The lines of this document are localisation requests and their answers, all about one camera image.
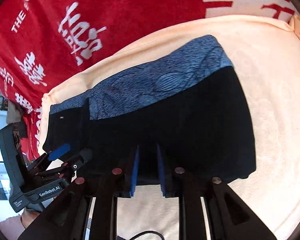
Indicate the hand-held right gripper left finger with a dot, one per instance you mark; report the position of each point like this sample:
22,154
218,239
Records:
135,172

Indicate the peach blanket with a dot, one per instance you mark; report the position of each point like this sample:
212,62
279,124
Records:
265,80

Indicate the brown cloth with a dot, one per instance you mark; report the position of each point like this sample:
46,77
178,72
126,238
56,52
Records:
15,115

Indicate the black pants with blue stripes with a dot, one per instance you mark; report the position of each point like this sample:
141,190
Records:
190,117

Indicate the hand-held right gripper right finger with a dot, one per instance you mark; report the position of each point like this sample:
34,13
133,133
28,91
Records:
162,172

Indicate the person's left forearm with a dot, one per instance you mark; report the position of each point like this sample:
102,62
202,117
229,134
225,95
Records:
12,222

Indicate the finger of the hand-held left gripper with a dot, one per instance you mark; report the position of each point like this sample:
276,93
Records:
58,151
77,161

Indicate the red printed blanket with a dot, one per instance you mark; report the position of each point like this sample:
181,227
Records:
115,17

